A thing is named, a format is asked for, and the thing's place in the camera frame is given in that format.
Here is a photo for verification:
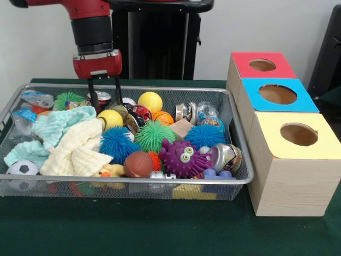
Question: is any dark green side-table cloth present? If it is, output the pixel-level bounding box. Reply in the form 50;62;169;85
319;87;341;113

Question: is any crushed red soda can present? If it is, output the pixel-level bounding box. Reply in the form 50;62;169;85
87;91;112;109

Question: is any black and white soccer ball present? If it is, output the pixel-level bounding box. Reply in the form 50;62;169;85
5;159;40;191

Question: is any yellow smiley ball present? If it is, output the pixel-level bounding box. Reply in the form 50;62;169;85
96;109;125;131

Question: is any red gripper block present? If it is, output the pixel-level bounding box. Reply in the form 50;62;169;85
72;49;124;108

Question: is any dark green table cloth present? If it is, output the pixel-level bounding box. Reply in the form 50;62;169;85
0;77;341;256

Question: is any blue spiky rubber ball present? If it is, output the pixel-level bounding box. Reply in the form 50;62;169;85
184;124;226;150
100;125;141;165

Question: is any black stand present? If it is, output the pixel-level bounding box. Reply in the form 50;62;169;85
307;4;341;101

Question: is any mint green cloth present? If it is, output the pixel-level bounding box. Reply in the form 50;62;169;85
4;105;98;167

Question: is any brown toy football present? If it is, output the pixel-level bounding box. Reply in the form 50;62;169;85
123;151;155;179

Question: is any shallow mesh bin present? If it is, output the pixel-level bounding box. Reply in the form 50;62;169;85
0;83;255;201

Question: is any wooden box with three holes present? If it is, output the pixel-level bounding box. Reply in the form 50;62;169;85
225;52;341;217

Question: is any green spiky rubber ball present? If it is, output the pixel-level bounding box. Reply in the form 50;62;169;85
135;119;176;154

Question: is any plain yellow ball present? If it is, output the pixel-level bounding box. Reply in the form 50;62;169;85
137;92;163;115

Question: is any purple spiky monster toy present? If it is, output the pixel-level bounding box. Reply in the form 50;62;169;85
159;138;214;179

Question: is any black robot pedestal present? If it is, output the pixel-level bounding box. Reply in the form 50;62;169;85
108;0;215;80

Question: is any cream waffle cloth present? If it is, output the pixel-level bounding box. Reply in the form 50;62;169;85
39;118;115;177

